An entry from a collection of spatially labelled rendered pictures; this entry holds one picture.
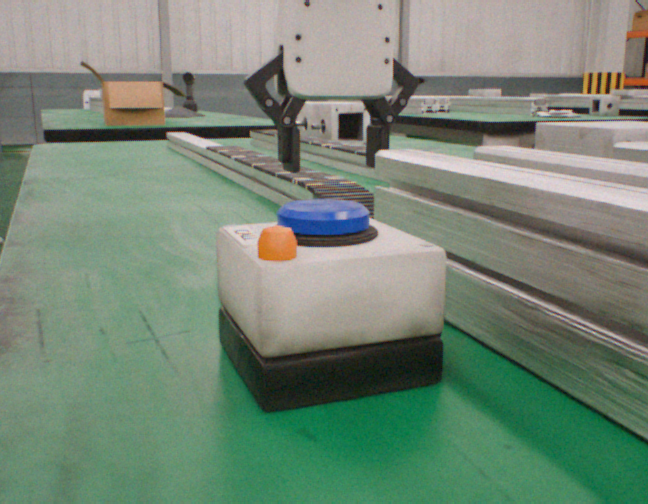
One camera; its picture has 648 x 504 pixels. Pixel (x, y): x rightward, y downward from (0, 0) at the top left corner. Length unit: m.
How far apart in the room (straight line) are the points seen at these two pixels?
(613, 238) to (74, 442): 0.21
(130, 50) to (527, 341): 11.17
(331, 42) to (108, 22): 10.84
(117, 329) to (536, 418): 0.21
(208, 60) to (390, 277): 11.35
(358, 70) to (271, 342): 0.39
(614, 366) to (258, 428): 0.13
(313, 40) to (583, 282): 0.38
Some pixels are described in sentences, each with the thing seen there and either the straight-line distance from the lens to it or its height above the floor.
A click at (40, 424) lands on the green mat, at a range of 0.28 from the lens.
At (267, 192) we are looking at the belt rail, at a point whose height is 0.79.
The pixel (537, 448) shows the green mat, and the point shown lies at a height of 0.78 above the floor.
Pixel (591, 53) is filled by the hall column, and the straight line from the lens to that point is 8.74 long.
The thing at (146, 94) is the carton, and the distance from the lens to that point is 2.52.
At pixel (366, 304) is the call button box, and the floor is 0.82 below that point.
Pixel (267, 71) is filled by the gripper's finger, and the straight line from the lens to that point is 0.60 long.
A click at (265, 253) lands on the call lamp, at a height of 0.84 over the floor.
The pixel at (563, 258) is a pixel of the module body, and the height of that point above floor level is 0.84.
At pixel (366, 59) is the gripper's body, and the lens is 0.62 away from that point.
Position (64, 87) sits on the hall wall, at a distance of 11.33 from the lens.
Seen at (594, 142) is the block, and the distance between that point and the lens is 0.56.
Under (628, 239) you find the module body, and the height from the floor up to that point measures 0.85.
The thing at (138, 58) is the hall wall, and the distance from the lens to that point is 11.42.
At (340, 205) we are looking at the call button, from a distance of 0.29.
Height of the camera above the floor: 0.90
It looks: 14 degrees down
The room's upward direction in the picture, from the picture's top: straight up
